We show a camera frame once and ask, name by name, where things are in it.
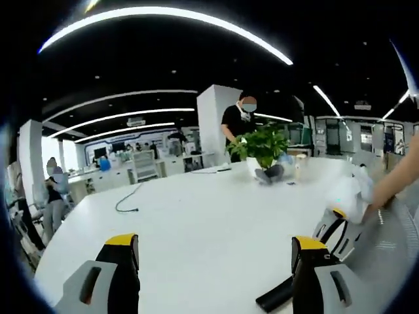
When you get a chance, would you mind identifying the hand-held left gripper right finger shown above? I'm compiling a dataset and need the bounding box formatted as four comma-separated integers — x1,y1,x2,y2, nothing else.
291,235,365,314

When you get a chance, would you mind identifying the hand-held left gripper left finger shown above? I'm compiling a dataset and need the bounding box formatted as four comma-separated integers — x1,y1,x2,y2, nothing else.
54,233,142,314

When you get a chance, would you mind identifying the black remote control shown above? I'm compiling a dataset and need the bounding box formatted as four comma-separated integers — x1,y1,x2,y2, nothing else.
255,275,294,313

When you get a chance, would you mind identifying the grey mesh office chair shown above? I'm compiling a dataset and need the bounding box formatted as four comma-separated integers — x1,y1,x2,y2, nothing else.
345,195,419,314

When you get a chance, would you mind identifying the clear plastic bottle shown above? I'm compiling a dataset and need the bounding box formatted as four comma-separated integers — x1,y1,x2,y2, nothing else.
294,154,308,178

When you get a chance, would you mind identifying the dark grey object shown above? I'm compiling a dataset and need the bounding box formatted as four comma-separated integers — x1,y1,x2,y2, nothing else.
254,163,285,184

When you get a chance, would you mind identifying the white plant pot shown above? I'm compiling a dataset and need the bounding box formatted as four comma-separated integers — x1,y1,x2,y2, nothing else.
245,156,263,177

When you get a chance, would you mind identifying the green potted plant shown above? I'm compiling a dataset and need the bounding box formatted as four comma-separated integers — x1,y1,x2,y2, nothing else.
225,123,291,171

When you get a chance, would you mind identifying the grey cable on table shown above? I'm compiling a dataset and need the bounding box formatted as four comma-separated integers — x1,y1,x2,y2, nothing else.
115,182,144,213

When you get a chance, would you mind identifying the white wire cart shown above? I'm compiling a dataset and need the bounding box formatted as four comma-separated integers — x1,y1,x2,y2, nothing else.
132,150,158,183

